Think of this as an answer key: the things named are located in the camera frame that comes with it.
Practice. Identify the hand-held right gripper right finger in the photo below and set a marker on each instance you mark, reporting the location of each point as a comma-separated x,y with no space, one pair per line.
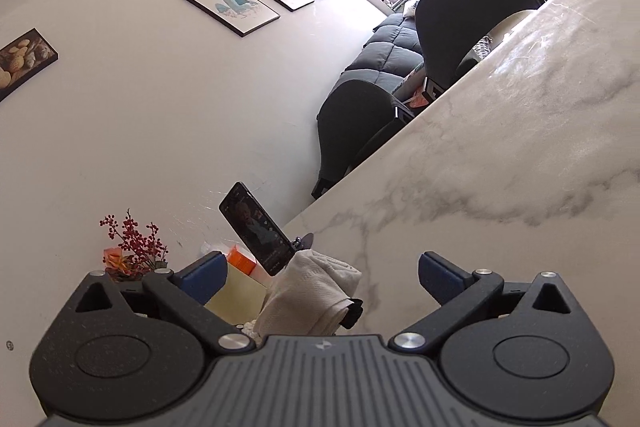
440,277

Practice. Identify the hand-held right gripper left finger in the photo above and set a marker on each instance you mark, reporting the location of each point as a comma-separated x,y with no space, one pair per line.
202,279

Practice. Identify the white shopping bag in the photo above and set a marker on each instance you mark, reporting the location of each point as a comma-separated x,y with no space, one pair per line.
310,292

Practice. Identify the yellow cardboard box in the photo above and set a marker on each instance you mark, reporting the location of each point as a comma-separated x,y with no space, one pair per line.
240,297

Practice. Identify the orange tissue box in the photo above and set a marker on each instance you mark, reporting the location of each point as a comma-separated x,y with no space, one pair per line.
240,259

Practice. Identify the black smartphone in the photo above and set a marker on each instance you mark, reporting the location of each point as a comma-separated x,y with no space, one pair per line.
257,227

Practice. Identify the flower bouquet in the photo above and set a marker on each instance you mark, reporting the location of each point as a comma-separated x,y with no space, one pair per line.
132,247

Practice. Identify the black round phone stand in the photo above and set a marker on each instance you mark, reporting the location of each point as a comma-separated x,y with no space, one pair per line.
305,241

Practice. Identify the black dining chair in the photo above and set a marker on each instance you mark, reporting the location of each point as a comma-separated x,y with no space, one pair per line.
355,127
465,17

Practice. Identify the orange printed mat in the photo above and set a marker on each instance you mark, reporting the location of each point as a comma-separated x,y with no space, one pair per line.
419,98

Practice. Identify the grey sofa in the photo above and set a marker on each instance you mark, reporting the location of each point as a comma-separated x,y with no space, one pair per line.
387,52

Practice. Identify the white printed pillow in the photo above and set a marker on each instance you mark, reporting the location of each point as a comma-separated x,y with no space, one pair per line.
411,9

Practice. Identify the framed shell picture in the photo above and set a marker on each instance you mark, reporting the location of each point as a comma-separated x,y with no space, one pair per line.
22,62

